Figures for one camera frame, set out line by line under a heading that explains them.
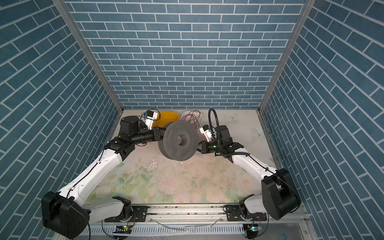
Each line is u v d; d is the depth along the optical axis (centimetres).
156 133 65
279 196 42
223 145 65
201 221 72
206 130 75
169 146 67
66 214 38
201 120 106
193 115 109
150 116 68
